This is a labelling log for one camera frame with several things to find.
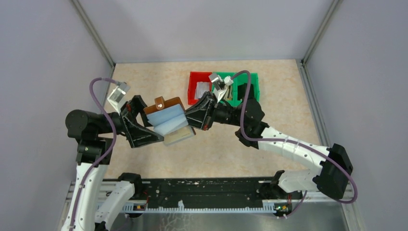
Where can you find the aluminium front frame rail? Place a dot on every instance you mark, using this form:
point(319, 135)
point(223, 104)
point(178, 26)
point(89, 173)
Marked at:
point(108, 186)

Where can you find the left aluminium corner post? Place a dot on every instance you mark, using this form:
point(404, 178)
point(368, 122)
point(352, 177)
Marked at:
point(89, 26)

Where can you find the black card holder in bin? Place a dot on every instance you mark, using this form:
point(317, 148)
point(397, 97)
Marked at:
point(241, 90)

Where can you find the white slotted cable duct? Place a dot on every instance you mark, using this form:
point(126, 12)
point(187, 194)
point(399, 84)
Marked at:
point(130, 208)

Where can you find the right aluminium corner post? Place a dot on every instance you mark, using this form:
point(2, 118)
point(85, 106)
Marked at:
point(335, 4)

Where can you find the middle green plastic bin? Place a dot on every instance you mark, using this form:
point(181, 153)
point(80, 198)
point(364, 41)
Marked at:
point(229, 96)

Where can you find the red plastic bin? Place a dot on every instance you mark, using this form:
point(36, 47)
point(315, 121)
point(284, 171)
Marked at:
point(193, 79)

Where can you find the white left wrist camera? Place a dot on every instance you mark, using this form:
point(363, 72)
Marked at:
point(117, 97)

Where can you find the green plastic bin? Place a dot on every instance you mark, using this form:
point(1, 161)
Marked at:
point(241, 79)
point(229, 96)

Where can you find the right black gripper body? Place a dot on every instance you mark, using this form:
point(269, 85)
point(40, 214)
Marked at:
point(224, 114)

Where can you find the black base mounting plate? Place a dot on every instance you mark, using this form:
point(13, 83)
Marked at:
point(211, 193)

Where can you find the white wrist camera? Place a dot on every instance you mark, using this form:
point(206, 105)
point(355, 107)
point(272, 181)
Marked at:
point(117, 97)
point(221, 85)

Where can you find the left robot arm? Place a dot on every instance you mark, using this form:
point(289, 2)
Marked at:
point(96, 136)

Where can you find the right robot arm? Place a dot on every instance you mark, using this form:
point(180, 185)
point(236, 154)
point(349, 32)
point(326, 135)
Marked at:
point(328, 171)

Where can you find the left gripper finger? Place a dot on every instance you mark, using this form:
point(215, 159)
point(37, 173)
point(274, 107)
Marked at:
point(137, 106)
point(144, 136)

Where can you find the aluminium corner post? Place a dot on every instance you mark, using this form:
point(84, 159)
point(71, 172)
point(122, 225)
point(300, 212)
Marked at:
point(335, 4)
point(89, 26)

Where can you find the right green plastic bin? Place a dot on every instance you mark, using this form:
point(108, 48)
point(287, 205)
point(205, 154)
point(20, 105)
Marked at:
point(241, 79)

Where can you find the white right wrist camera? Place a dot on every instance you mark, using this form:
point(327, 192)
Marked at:
point(221, 85)

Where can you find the brown leather card holder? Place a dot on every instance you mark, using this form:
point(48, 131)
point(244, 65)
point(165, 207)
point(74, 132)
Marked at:
point(169, 120)

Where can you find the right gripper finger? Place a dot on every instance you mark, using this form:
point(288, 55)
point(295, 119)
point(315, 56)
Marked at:
point(208, 100)
point(199, 119)

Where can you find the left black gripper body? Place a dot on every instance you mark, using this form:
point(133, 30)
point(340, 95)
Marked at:
point(126, 108)

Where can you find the white cards in red bin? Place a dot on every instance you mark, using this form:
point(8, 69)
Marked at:
point(201, 88)

